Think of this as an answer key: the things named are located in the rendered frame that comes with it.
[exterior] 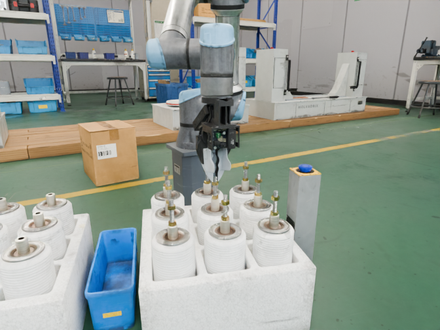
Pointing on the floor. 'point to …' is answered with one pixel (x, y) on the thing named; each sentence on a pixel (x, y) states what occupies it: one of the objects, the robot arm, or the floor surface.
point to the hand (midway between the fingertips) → (213, 175)
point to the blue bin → (113, 280)
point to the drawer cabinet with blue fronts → (152, 75)
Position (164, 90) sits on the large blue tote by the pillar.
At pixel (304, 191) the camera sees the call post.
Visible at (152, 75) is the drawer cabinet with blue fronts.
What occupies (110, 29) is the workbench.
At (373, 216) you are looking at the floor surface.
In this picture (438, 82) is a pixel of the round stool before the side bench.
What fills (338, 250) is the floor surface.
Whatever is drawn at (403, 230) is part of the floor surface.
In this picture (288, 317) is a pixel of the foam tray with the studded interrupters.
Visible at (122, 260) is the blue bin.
